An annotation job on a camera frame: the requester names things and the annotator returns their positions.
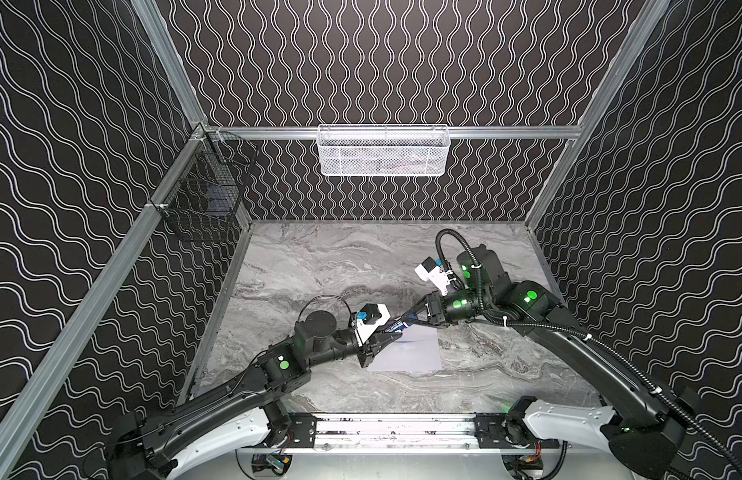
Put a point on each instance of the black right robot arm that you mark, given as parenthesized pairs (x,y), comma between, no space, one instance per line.
(642,423)

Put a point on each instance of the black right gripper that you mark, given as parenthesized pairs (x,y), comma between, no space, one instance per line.
(431,307)

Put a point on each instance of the aluminium corner post right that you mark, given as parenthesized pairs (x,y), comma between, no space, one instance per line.
(634,42)

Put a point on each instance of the aluminium corner post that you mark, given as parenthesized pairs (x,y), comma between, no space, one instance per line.
(634,42)
(166,52)

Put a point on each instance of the aluminium back crossbar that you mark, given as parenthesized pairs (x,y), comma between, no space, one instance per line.
(509,132)

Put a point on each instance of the white envelope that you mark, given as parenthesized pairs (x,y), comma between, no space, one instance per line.
(417,350)

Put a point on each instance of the blue white glue stick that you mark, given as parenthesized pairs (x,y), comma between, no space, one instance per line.
(397,326)

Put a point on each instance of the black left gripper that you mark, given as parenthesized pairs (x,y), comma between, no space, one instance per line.
(366,346)

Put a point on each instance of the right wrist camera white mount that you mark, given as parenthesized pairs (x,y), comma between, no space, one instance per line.
(442,277)

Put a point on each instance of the aluminium left side rail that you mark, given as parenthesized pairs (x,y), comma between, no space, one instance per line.
(28,410)

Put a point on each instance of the white wire mesh basket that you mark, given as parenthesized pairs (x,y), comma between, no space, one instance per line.
(377,150)

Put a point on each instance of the aluminium corner post left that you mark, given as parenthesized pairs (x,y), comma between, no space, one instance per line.
(166,52)

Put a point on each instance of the black wire basket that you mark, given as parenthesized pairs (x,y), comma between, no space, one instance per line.
(204,205)

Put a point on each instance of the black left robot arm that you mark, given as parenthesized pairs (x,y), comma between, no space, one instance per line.
(246,410)

